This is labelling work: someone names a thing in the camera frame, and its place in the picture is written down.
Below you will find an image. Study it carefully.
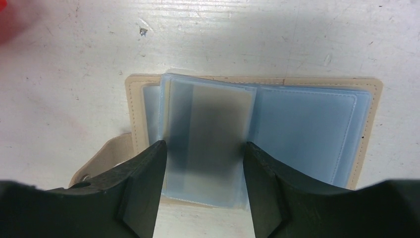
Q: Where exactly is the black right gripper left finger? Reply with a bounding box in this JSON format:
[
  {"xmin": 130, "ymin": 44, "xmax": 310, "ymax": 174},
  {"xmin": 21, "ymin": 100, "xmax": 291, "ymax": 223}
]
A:
[{"xmin": 0, "ymin": 140, "xmax": 167, "ymax": 238}]

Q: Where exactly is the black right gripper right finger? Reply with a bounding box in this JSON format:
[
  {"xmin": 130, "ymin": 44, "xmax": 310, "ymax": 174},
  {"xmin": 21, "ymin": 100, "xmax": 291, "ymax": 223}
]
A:
[{"xmin": 243, "ymin": 142, "xmax": 420, "ymax": 238}]

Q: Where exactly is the red plastic tray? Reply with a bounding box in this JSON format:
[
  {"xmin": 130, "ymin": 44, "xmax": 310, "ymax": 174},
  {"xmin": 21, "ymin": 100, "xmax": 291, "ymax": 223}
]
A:
[{"xmin": 0, "ymin": 0, "xmax": 37, "ymax": 43}]

